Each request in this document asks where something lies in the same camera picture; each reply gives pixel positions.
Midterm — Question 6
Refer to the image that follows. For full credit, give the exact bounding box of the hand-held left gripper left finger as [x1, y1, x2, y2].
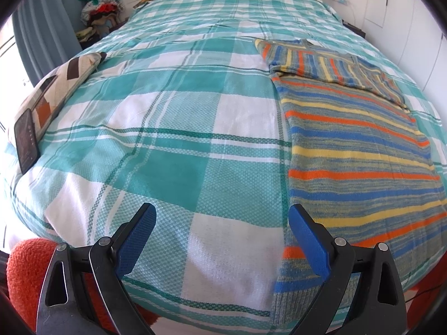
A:
[36, 202, 158, 335]

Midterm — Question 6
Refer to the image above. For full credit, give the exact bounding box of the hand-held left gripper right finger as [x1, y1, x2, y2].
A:
[288, 203, 409, 335]

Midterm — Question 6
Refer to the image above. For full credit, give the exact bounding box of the striped knit sweater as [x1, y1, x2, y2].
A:
[253, 38, 447, 322]

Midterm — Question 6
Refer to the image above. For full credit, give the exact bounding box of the pile of mixed clothes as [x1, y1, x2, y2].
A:
[76, 14, 123, 47]

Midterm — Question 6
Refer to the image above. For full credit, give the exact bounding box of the orange fleece garment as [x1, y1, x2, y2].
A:
[6, 238, 444, 335]

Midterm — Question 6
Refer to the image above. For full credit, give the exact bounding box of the teal checked blanket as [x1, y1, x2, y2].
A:
[0, 0, 447, 335]

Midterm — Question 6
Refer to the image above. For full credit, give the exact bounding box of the black smartphone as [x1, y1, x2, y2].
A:
[14, 109, 40, 174]

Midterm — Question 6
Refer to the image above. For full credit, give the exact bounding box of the brown patterned cushion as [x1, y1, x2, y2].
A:
[0, 52, 107, 137]

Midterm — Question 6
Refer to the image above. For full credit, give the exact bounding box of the white wardrobe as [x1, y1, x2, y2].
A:
[349, 0, 447, 95]

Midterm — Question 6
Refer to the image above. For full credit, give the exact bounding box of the blue grey curtain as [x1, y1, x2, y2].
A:
[12, 0, 98, 81]

